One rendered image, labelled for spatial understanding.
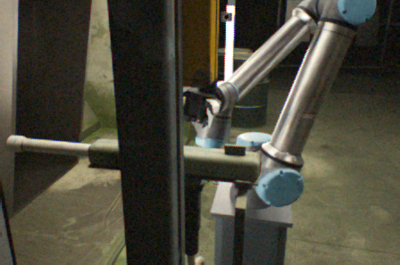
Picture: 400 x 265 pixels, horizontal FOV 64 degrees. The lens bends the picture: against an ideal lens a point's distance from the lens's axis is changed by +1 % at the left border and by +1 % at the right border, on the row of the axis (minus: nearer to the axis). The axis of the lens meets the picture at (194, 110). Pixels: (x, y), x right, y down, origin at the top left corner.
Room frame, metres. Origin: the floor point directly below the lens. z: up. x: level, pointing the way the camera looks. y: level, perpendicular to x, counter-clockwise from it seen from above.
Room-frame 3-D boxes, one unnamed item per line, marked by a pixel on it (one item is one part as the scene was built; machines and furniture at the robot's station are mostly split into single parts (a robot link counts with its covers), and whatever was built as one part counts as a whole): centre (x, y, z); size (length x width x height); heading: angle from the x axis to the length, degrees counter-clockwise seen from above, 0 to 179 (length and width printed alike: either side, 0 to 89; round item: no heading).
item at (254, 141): (1.17, -0.24, 0.83); 0.17 x 0.15 x 0.18; 10
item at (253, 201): (1.17, -0.24, 0.69); 0.19 x 0.19 x 0.10
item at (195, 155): (0.54, 0.13, 1.05); 0.49 x 0.05 x 0.23; 78
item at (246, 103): (3.95, -0.65, 0.44); 0.59 x 0.58 x 0.89; 2
